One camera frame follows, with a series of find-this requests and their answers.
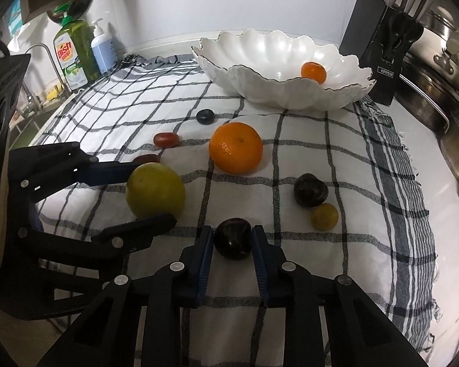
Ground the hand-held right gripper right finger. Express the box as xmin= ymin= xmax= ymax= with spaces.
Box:
xmin=252 ymin=225 xmax=431 ymax=367

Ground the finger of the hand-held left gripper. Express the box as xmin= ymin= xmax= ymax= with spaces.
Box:
xmin=8 ymin=142 xmax=140 ymax=199
xmin=0 ymin=199 xmax=177 ymax=320

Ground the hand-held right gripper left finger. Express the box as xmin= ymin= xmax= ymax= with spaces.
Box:
xmin=36 ymin=225 xmax=215 ymax=367

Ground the dark purple plum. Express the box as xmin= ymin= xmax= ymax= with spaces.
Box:
xmin=293 ymin=173 xmax=328 ymax=208
xmin=213 ymin=217 xmax=252 ymax=261

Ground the green apple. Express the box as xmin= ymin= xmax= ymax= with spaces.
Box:
xmin=126 ymin=163 xmax=186 ymax=219

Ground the small yellow plum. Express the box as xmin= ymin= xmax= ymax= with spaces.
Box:
xmin=311 ymin=203 xmax=339 ymax=232

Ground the large orange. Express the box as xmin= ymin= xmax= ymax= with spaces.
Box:
xmin=208 ymin=122 xmax=264 ymax=174

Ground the white scalloped bowl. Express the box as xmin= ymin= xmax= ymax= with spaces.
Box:
xmin=191 ymin=28 xmax=376 ymax=112

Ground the small mandarin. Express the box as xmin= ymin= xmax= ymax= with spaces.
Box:
xmin=300 ymin=61 xmax=327 ymax=84

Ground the steel sink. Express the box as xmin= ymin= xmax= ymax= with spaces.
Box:
xmin=8 ymin=95 xmax=62 ymax=146

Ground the steel faucet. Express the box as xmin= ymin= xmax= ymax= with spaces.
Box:
xmin=21 ymin=43 xmax=70 ymax=115

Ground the green dish soap bottle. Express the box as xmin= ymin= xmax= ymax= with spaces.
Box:
xmin=53 ymin=3 xmax=96 ymax=92

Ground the blue pump soap bottle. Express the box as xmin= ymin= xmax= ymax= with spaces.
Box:
xmin=90 ymin=18 xmax=118 ymax=73

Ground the black white checked cloth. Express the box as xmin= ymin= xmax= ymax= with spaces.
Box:
xmin=32 ymin=54 xmax=442 ymax=367

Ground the black knife block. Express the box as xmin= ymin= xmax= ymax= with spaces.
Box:
xmin=338 ymin=0 xmax=423 ymax=106

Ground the stainless steel pot with handle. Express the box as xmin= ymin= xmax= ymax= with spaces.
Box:
xmin=396 ymin=51 xmax=459 ymax=134

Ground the steel cookware with white handle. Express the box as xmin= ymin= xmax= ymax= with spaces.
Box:
xmin=417 ymin=4 xmax=459 ymax=52

